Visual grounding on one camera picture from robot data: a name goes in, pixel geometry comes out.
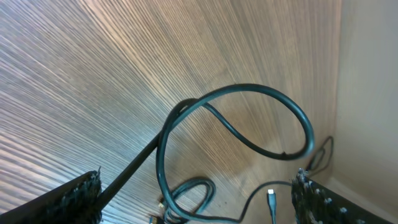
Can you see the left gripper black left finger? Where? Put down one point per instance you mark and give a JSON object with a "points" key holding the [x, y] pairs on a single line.
{"points": [[72, 202]]}

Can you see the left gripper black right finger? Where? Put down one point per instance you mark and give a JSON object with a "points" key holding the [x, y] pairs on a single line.
{"points": [[314, 203]]}

